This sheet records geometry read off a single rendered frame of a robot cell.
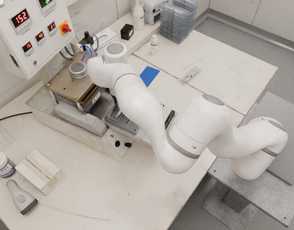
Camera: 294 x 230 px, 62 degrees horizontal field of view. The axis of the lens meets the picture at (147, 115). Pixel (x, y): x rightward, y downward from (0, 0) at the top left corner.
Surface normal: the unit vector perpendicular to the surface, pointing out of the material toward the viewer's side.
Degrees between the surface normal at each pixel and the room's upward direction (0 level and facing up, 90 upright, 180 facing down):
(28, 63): 90
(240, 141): 49
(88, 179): 0
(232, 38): 0
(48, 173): 2
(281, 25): 90
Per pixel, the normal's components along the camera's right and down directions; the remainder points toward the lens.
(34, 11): 0.89, 0.37
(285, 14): -0.63, 0.64
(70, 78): 0.00, -0.58
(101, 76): -0.48, 0.47
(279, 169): -0.47, 0.05
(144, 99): 0.19, -0.45
